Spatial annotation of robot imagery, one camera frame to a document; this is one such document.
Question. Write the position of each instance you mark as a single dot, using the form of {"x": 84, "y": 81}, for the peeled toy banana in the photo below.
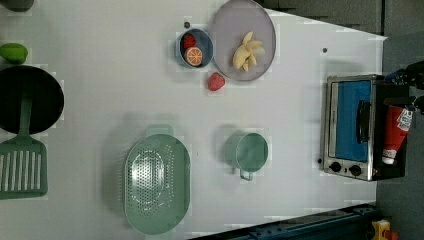
{"x": 247, "y": 53}

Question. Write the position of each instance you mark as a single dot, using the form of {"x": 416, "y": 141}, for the grey round plate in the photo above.
{"x": 231, "y": 23}

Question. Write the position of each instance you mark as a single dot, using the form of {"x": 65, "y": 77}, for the toy strawberry on table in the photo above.
{"x": 215, "y": 82}

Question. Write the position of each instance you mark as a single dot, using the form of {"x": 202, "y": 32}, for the green metal cup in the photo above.
{"x": 247, "y": 152}

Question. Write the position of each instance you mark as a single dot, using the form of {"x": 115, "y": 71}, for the toy orange slice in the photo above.
{"x": 193, "y": 56}

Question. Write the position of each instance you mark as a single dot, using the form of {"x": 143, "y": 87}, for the green perforated colander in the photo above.
{"x": 156, "y": 181}

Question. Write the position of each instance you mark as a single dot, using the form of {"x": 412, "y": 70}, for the small blue bowl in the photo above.
{"x": 204, "y": 43}

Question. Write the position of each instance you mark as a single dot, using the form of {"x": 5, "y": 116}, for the toy strawberry in bowl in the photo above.
{"x": 188, "y": 41}

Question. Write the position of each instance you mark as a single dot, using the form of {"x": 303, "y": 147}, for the silver toaster oven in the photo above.
{"x": 354, "y": 132}

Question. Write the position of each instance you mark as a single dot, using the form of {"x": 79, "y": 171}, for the black frying pan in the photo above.
{"x": 47, "y": 98}

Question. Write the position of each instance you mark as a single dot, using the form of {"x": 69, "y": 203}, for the red toy ketchup bottle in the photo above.
{"x": 398, "y": 123}

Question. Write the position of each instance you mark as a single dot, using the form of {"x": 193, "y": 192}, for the green slotted spatula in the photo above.
{"x": 23, "y": 161}

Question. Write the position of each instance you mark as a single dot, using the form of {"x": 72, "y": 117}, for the yellow toy object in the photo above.
{"x": 383, "y": 231}

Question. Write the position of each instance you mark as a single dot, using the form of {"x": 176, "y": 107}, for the green toy pepper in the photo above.
{"x": 14, "y": 53}

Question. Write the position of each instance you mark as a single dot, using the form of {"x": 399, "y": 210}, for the dark round object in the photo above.
{"x": 17, "y": 5}

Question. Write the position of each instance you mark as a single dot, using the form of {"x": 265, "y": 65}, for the blue metal frame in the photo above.
{"x": 350, "y": 223}

